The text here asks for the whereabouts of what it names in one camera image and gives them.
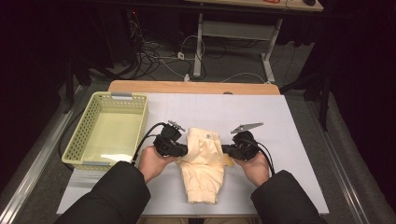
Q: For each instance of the black stand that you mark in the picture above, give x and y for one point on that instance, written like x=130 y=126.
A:
x=325 y=109
x=69 y=93

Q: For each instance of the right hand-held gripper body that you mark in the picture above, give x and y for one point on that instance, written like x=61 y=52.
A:
x=246 y=146

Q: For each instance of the white-legged desk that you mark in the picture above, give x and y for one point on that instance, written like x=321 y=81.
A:
x=236 y=31

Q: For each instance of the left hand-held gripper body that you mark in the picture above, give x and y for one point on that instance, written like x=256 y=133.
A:
x=166 y=144

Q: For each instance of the red object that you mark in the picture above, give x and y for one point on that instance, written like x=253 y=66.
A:
x=271 y=1

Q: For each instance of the black computer mouse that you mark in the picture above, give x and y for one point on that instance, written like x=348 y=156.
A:
x=309 y=2

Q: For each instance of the white power adapter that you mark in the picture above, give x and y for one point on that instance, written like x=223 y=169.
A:
x=181 y=56

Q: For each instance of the metal floor rail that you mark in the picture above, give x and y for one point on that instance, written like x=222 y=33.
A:
x=40 y=152
x=333 y=152

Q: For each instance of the white board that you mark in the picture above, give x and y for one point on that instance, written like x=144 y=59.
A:
x=295 y=140

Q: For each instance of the green plastic basket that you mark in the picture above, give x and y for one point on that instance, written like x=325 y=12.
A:
x=112 y=133

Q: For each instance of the person's right hand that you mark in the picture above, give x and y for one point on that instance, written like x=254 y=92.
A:
x=257 y=169

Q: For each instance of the cream pants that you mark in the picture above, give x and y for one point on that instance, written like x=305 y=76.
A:
x=202 y=168

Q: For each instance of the person's left hand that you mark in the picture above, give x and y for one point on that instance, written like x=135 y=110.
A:
x=151 y=161

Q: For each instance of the wooden table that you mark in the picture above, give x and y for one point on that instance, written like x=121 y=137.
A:
x=193 y=87

